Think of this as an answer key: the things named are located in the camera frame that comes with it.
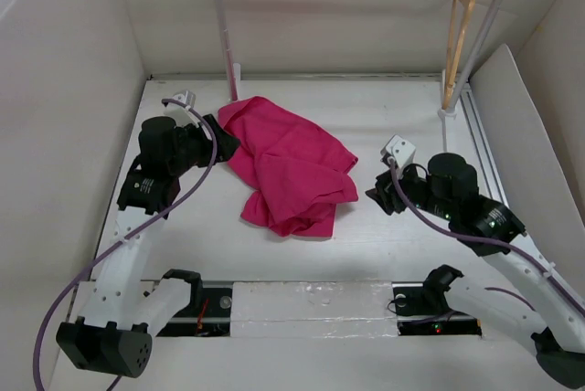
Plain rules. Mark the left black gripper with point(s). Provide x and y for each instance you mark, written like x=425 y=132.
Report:
x=226 y=143

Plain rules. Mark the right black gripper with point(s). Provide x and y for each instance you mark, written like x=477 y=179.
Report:
x=382 y=191

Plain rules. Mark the pink trousers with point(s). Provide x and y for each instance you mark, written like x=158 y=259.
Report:
x=299 y=172

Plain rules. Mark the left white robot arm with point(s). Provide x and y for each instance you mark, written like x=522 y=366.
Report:
x=115 y=330

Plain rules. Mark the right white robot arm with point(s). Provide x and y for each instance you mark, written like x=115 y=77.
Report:
x=543 y=314

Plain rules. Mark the wooden clothes hanger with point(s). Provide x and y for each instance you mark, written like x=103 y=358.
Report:
x=461 y=14

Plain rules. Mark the white foam block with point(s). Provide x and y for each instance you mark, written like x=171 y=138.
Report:
x=312 y=310

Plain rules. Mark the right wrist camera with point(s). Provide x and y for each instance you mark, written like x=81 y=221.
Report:
x=399 y=150

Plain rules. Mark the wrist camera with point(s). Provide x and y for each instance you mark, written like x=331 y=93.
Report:
x=399 y=150
x=180 y=100

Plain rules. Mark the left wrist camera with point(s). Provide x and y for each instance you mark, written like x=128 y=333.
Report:
x=180 y=100

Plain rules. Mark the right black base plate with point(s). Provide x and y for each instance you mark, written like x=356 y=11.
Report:
x=418 y=316

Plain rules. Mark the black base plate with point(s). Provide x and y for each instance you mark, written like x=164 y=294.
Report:
x=418 y=316
x=210 y=319

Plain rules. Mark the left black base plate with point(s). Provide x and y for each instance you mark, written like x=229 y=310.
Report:
x=210 y=319

